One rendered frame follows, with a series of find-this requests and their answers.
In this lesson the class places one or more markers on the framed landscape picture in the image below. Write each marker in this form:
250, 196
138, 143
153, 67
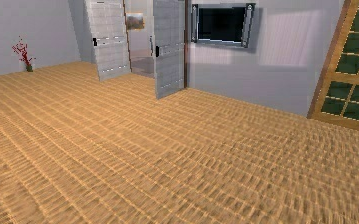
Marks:
135, 21

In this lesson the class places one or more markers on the grey panelled room door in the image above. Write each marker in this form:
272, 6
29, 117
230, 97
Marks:
108, 40
169, 46

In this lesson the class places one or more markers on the red branch plant in vase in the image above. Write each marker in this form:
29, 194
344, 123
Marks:
24, 57

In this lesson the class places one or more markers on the wooden framed window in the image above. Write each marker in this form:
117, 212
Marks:
347, 63

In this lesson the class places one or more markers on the wall-mounted black television set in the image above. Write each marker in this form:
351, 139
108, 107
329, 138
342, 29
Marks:
222, 25

